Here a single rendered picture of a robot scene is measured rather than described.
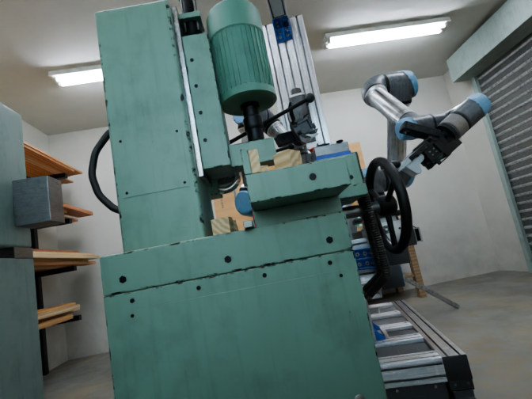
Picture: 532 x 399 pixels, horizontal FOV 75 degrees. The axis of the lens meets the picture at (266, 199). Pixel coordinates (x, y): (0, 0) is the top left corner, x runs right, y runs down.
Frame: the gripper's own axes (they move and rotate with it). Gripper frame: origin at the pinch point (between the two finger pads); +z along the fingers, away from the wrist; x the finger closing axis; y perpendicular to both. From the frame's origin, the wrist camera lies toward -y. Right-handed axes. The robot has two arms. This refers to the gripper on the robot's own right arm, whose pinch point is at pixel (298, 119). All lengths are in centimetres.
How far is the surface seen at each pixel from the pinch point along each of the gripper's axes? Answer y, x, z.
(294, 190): -20, 28, 45
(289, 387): -40, 63, 34
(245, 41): -7.5, -22.1, 20.6
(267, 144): -16.0, 7.5, 15.7
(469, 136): 271, 20, -317
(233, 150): -25.6, 4.3, 15.7
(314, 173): -15, 26, 45
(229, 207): -47, -42, -309
